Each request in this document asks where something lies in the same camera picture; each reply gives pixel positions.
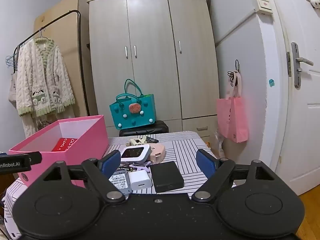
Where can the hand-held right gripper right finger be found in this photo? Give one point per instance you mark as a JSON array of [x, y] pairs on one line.
[[205, 163]]

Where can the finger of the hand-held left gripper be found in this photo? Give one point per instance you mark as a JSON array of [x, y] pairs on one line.
[[35, 157]]

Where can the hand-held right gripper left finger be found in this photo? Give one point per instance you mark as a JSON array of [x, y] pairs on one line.
[[112, 163]]

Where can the grey device with label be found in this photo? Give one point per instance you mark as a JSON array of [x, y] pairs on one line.
[[120, 181]]

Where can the purple starfish hair clip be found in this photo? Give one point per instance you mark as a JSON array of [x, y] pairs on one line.
[[136, 167]]

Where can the white device with dark screen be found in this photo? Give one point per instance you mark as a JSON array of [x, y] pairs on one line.
[[136, 152]]

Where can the white charger plug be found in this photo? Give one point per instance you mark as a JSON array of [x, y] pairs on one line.
[[138, 180]]

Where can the cream hair claw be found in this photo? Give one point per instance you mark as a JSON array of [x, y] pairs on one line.
[[135, 142]]

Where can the pink cardboard box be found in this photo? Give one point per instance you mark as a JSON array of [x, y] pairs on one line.
[[82, 140]]

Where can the cream star hair clip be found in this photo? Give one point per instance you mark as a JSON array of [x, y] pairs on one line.
[[142, 138]]

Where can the black portable hard drive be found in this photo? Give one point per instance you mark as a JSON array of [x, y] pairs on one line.
[[166, 177]]

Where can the pink round compact case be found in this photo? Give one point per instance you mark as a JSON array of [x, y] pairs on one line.
[[157, 151]]

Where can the striped white cloth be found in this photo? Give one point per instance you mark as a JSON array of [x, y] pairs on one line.
[[185, 150]]

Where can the clear plastic bag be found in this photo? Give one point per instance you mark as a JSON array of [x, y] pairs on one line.
[[220, 142]]

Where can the red box with white print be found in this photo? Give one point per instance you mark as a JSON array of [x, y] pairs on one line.
[[63, 145]]

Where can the black flat object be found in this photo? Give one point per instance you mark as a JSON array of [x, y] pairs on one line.
[[151, 139]]

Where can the teal felt handbag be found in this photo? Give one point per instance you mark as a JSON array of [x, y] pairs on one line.
[[120, 115]]

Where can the black suitcase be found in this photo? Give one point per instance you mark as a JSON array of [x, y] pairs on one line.
[[150, 130]]

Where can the pink shopping bag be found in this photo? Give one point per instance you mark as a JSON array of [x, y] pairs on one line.
[[232, 120]]

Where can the canvas tote bag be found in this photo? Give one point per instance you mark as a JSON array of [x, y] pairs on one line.
[[12, 92]]

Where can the cream knitted cardigan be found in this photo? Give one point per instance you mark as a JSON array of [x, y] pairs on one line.
[[40, 75]]

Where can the white door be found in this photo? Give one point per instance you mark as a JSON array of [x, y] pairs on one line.
[[300, 130]]

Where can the beige three-door wardrobe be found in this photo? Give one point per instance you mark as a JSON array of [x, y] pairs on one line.
[[150, 42]]

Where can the tan wooden wardrobe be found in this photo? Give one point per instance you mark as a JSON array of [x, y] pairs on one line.
[[70, 30]]

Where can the black clothes rack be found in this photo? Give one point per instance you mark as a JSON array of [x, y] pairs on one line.
[[79, 30]]

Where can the white plush charm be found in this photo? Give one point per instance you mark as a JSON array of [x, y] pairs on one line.
[[313, 1]]

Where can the teal wall sticker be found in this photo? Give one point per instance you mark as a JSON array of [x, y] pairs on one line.
[[271, 83]]

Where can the beige wall box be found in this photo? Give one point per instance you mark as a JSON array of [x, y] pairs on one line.
[[262, 5]]

